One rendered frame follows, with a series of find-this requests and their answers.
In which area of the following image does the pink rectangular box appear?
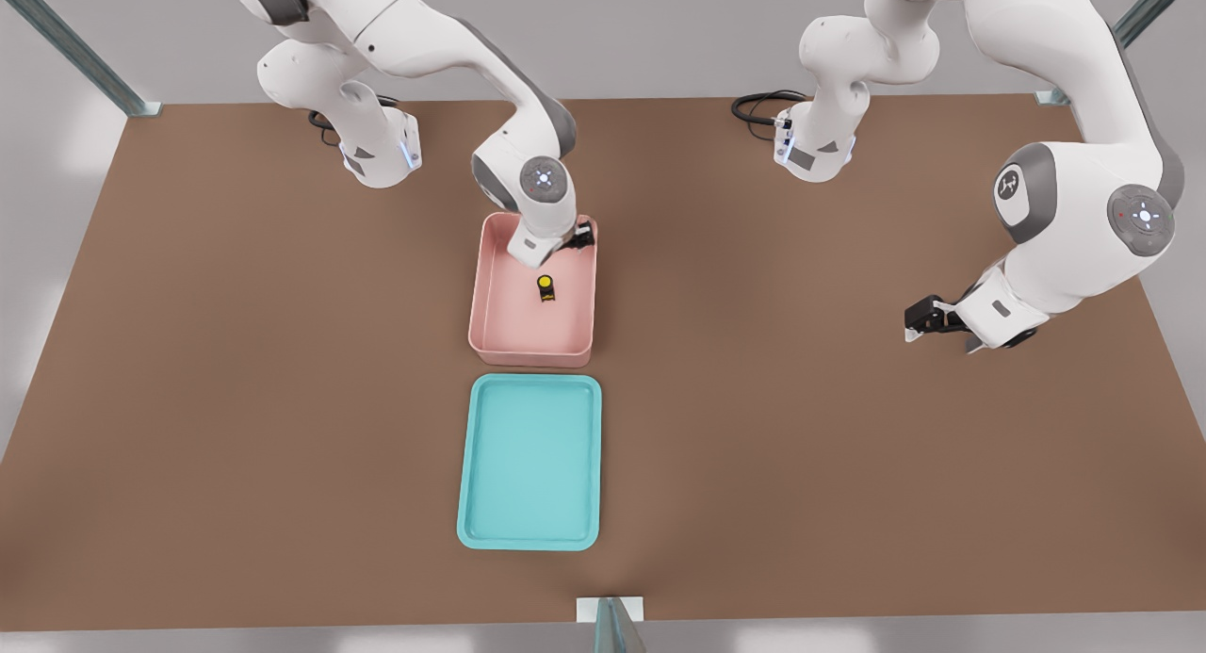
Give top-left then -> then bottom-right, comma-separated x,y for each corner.
468,211 -> 598,368

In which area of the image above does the pale blue-green tray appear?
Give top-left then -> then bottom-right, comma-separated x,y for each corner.
457,373 -> 603,551

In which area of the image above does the black cable loop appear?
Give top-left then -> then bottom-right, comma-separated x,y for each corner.
731,90 -> 809,127
308,95 -> 400,148

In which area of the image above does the silver frame post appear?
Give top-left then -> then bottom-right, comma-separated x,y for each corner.
1035,0 -> 1199,106
577,596 -> 645,653
0,0 -> 162,118

